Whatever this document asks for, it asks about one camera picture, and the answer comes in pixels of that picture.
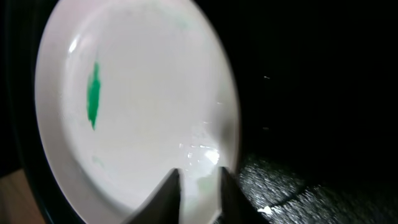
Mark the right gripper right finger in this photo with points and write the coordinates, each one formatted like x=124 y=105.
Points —
x=236 y=208

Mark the white plate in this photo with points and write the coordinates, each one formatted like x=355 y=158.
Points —
x=125 y=91

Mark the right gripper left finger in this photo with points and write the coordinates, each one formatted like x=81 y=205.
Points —
x=163 y=206

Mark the black round tray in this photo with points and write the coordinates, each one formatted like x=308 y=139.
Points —
x=319 y=83

